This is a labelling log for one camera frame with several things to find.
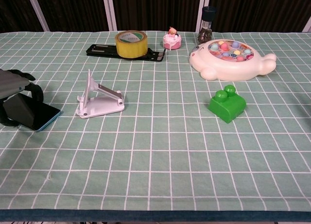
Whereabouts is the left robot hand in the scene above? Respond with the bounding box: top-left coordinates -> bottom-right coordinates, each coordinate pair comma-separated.
0,68 -> 45,127

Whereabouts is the black smartphone blue case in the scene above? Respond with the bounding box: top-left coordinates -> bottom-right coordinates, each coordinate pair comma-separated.
2,94 -> 62,132

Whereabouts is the white folding phone stand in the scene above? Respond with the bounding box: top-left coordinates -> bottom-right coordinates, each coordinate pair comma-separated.
76,69 -> 126,120

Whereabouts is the black flat folding holder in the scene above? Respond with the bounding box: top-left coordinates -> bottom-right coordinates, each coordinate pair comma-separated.
86,44 -> 167,62

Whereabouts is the yellow packing tape roll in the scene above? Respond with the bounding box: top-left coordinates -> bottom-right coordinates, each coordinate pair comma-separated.
115,31 -> 148,59

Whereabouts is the green checked tablecloth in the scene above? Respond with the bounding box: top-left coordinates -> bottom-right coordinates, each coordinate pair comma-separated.
0,31 -> 311,222

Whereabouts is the pink toy cake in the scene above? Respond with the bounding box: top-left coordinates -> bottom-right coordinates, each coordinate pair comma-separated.
162,26 -> 182,51

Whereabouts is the black-capped spice grinder bottle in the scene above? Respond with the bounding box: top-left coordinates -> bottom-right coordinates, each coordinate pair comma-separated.
197,6 -> 217,45

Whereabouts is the green toy building block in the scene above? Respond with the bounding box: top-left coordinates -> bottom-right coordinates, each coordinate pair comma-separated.
207,85 -> 247,124

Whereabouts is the white whale fishing game toy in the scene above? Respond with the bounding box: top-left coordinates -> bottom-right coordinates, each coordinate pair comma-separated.
189,38 -> 277,82

